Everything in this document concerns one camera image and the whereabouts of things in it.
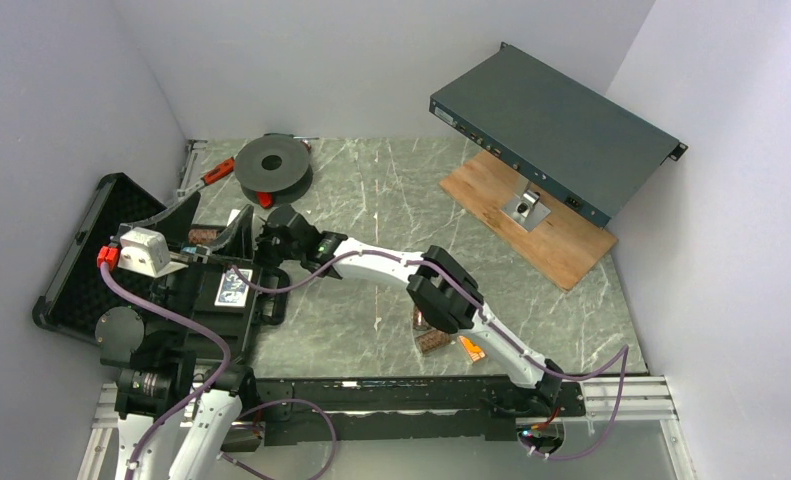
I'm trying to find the red clamp under spool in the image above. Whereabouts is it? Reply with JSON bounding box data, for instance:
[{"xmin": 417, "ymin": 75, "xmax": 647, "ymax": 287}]
[{"xmin": 255, "ymin": 191, "xmax": 275, "ymax": 209}]

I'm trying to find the wooden board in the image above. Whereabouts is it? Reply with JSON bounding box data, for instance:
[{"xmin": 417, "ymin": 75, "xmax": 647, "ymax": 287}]
[{"xmin": 439, "ymin": 152, "xmax": 617, "ymax": 291}]

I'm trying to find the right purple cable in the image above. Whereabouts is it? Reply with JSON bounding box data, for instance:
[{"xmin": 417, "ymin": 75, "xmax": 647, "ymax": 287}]
[{"xmin": 229, "ymin": 248, "xmax": 631, "ymax": 464}]

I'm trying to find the metal bracket stand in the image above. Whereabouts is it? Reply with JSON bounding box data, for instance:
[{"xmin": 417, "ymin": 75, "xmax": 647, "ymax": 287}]
[{"xmin": 501, "ymin": 190, "xmax": 551, "ymax": 232}]

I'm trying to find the dark teal network switch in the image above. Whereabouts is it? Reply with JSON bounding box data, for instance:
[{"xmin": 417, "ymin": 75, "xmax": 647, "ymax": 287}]
[{"xmin": 429, "ymin": 43, "xmax": 688, "ymax": 228}]

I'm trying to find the dark brown poker chip stack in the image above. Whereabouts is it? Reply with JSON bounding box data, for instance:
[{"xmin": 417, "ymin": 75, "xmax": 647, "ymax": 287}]
[{"xmin": 414, "ymin": 329, "xmax": 451, "ymax": 355}]

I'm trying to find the black filament spool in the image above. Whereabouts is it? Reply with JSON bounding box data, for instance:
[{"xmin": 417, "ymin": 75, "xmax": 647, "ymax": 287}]
[{"xmin": 234, "ymin": 134, "xmax": 312, "ymax": 195}]

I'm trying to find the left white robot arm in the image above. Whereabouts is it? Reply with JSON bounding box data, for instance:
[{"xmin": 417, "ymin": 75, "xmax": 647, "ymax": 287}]
[{"xmin": 94, "ymin": 231, "xmax": 259, "ymax": 479}]

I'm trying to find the red yellow card box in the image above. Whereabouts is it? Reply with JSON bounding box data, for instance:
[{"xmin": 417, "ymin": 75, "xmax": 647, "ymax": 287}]
[{"xmin": 457, "ymin": 336, "xmax": 486, "ymax": 364}]

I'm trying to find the red handled tool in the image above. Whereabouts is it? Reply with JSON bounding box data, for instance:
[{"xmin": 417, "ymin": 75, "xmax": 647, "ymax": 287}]
[{"xmin": 175, "ymin": 157, "xmax": 235, "ymax": 200}]

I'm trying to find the black poker set case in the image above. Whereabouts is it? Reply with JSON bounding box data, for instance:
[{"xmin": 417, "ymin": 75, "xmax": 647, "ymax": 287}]
[{"xmin": 31, "ymin": 173, "xmax": 289, "ymax": 363}]

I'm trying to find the blue playing card deck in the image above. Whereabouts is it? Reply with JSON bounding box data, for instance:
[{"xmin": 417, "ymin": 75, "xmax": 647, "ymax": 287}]
[{"xmin": 214, "ymin": 268, "xmax": 253, "ymax": 308}]

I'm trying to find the copper poker chip stack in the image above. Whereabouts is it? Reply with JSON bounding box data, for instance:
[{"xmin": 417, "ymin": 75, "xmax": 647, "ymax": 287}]
[{"xmin": 188, "ymin": 228, "xmax": 220, "ymax": 245}]

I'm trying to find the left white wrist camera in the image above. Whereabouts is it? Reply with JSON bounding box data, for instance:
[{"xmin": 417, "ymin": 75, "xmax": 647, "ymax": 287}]
[{"xmin": 96, "ymin": 227, "xmax": 187, "ymax": 279}]

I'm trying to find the red-brown poker chip stack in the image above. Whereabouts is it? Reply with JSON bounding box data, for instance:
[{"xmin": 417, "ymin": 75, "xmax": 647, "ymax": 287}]
[{"xmin": 411, "ymin": 308, "xmax": 430, "ymax": 332}]

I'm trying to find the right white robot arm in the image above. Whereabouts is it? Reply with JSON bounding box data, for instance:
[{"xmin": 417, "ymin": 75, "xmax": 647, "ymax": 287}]
[{"xmin": 253, "ymin": 205, "xmax": 562, "ymax": 415}]

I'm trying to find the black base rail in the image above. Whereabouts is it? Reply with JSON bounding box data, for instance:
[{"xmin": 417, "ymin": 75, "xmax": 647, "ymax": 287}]
[{"xmin": 224, "ymin": 375, "xmax": 586, "ymax": 452}]

